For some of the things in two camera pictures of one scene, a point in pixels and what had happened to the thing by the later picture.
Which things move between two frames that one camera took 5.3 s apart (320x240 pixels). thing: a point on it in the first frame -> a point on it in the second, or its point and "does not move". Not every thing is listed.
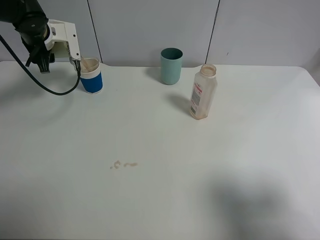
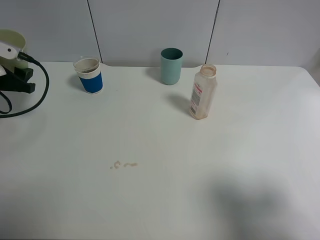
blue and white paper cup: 91,76 does not move
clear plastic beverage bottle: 204,92 does not move
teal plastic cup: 171,65 does not move
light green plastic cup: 61,50 -> 12,37
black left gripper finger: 43,59 -> 10,82
